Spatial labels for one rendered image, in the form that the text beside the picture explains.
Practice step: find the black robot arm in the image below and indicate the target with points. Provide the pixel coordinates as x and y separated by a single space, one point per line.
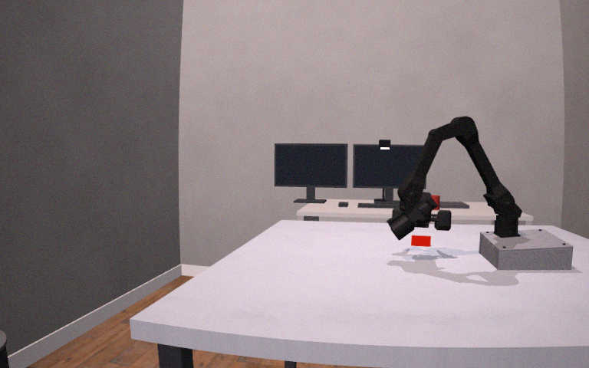
411 190

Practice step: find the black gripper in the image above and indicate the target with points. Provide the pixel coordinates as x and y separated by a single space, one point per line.
442 220

